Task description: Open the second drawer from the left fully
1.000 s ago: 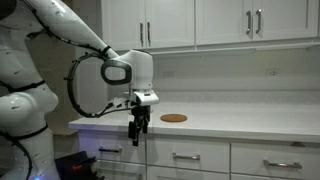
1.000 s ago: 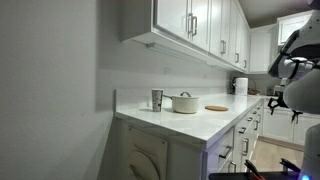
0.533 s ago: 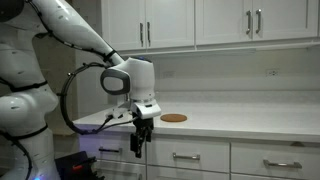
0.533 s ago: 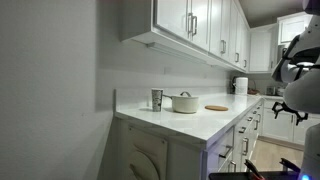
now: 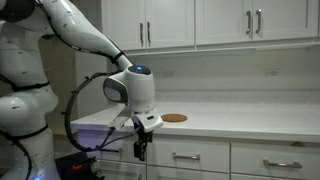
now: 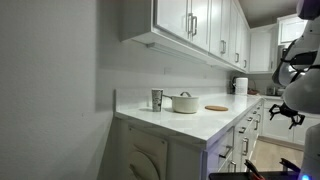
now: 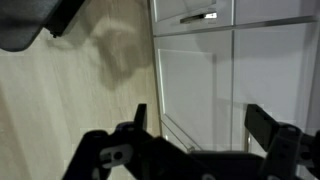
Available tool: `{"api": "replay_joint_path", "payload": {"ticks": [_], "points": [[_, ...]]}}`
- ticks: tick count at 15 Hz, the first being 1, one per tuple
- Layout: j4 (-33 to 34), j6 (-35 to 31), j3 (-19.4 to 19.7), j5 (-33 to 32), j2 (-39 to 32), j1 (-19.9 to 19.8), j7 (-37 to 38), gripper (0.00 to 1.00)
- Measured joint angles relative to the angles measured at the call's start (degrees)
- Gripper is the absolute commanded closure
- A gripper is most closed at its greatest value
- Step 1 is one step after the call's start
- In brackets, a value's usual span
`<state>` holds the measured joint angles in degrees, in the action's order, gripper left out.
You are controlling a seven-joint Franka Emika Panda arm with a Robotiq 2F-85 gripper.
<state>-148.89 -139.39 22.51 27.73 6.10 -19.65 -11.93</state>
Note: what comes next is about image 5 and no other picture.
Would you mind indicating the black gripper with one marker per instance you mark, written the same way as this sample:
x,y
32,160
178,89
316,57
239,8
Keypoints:
x,y
144,136

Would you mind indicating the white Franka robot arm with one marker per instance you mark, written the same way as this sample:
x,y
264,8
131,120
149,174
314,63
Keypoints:
x,y
80,30

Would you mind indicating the white lower cabinet door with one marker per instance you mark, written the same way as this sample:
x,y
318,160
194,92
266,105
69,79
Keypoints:
x,y
276,177
120,171
186,175

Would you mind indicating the white cabinet door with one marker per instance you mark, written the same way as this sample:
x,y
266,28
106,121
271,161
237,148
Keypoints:
x,y
223,20
286,16
170,20
276,177
126,20
186,175
120,171

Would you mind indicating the round cork trivet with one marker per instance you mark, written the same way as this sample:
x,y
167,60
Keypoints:
x,y
174,117

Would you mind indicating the black orange clamp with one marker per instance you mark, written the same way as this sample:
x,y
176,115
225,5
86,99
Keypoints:
x,y
78,167

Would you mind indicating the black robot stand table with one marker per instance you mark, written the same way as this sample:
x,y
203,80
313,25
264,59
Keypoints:
x,y
65,166

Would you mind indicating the white upper cabinet carcass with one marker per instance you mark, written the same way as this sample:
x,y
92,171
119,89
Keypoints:
x,y
220,47

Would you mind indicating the white upper cabinet door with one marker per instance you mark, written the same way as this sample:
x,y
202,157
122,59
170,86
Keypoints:
x,y
286,16
223,20
126,20
170,20

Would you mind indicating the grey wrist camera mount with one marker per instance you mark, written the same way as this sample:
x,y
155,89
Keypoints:
x,y
150,121

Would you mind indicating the white wall outlet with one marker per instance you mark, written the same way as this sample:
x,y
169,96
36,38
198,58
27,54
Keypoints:
x,y
272,72

